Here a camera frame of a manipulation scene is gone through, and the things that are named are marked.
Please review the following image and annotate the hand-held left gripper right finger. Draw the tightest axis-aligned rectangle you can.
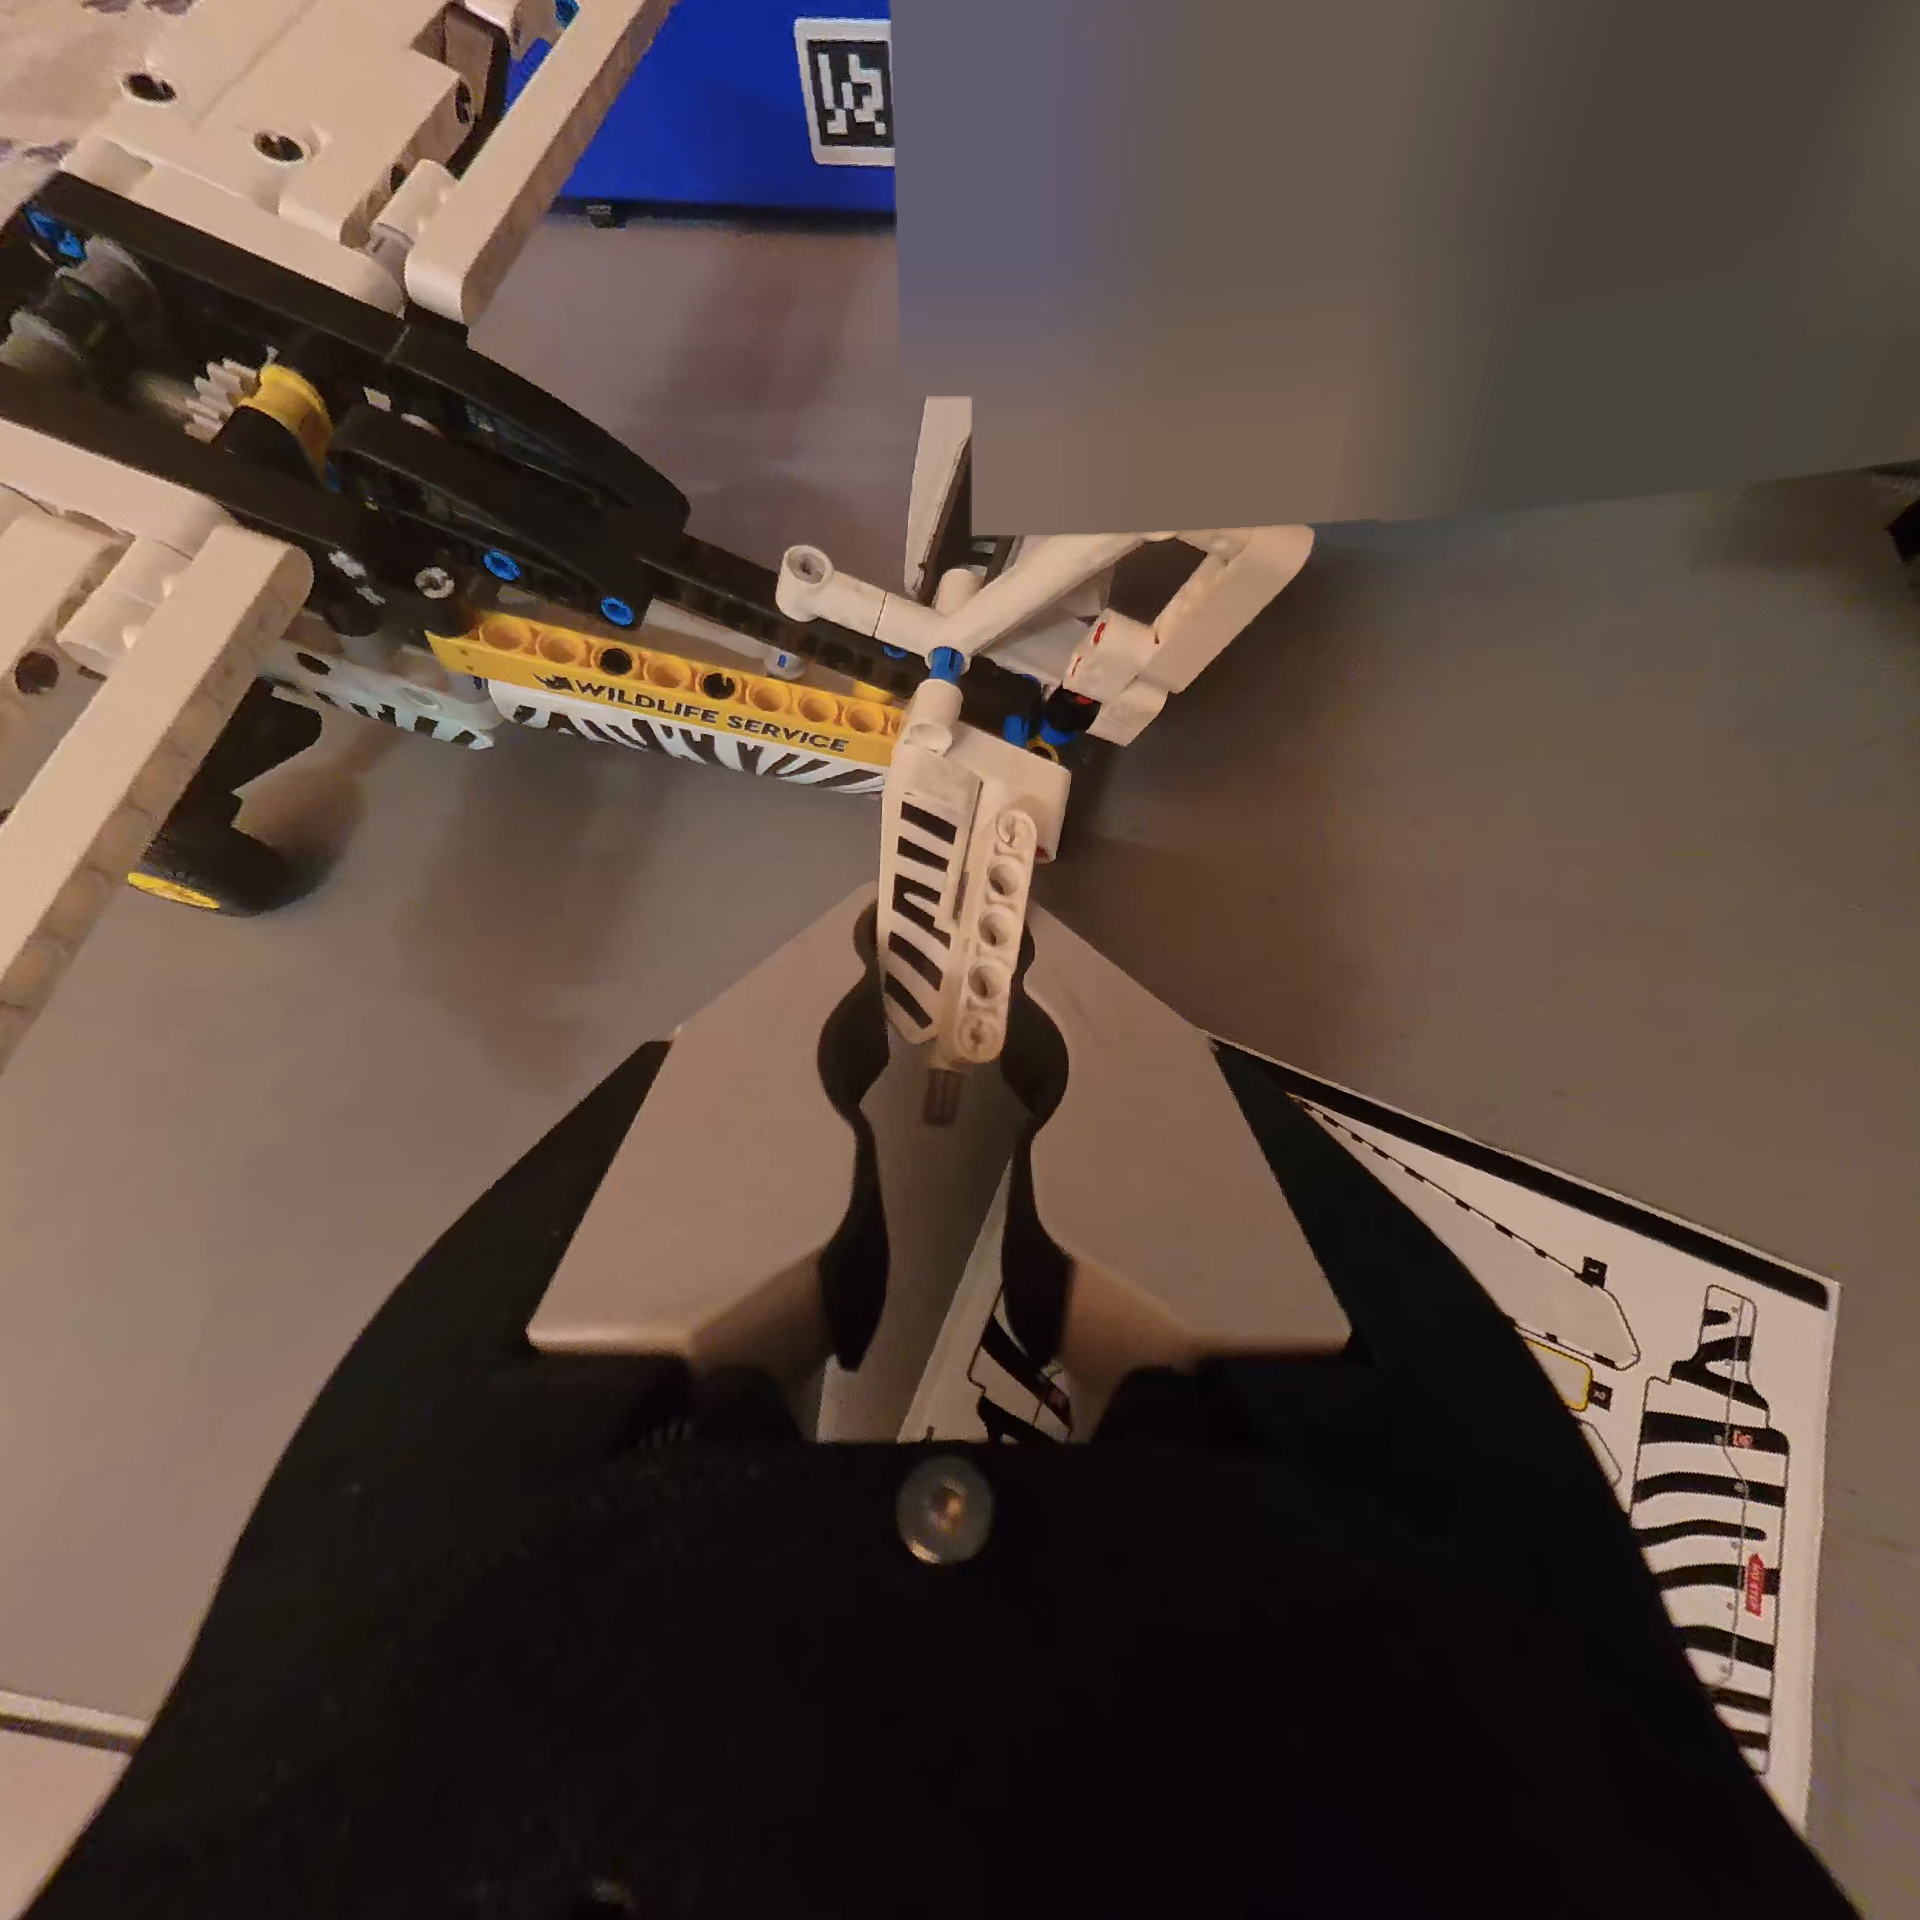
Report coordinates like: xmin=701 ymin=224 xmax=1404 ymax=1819
xmin=991 ymin=911 xmax=1358 ymax=1422

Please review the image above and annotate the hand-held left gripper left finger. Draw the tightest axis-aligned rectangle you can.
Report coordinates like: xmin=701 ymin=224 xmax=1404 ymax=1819
xmin=527 ymin=883 xmax=902 ymax=1371

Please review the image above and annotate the white lego fin piece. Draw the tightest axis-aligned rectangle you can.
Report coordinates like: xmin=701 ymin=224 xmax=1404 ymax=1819
xmin=880 ymin=734 xmax=1074 ymax=1123

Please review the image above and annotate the white yellow lego plane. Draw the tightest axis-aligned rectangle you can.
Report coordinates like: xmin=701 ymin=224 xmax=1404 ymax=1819
xmin=0 ymin=0 xmax=1319 ymax=1071

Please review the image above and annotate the zebra striped sticker sheet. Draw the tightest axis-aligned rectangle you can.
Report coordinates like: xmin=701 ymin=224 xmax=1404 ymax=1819
xmin=902 ymin=1092 xmax=1846 ymax=1824

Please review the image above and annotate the blue storage bin with tag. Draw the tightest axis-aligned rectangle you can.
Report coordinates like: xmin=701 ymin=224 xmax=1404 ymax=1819
xmin=504 ymin=0 xmax=902 ymax=214

